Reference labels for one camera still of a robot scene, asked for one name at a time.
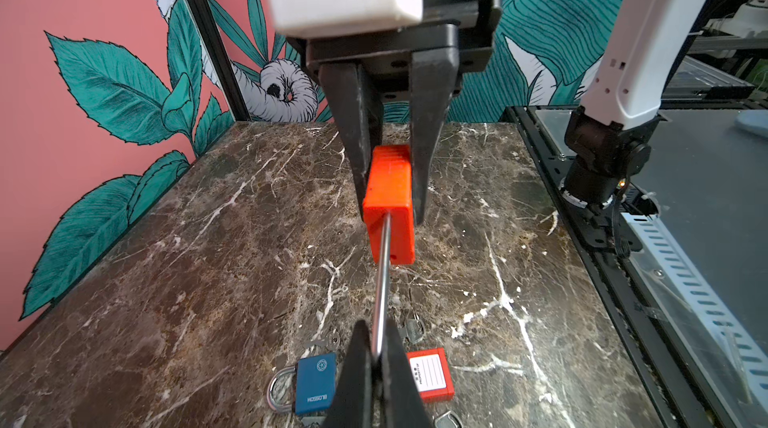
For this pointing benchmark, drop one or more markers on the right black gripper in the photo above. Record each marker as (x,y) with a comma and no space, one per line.
(429,59)

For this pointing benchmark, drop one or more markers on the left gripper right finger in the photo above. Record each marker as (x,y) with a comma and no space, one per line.
(401,403)

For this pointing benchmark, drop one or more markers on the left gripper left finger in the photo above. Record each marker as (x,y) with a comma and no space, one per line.
(352,404)

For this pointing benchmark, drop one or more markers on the red padlock shackle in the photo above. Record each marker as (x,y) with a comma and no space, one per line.
(431,373)

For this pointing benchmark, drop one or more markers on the red padlock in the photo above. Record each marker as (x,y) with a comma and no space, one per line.
(388,214)

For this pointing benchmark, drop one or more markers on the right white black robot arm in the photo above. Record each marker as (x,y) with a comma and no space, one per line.
(616,113)

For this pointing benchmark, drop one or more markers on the light blue oval pad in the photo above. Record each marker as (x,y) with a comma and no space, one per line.
(754,122)

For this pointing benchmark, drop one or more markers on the right black frame post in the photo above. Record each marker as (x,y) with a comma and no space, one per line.
(208,29)

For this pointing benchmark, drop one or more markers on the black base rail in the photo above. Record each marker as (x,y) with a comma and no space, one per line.
(672,395)

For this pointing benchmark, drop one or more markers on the background metal workbench frame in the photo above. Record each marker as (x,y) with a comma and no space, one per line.
(724,57)

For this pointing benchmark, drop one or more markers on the white slotted cable duct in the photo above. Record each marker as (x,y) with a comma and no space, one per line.
(698,295)

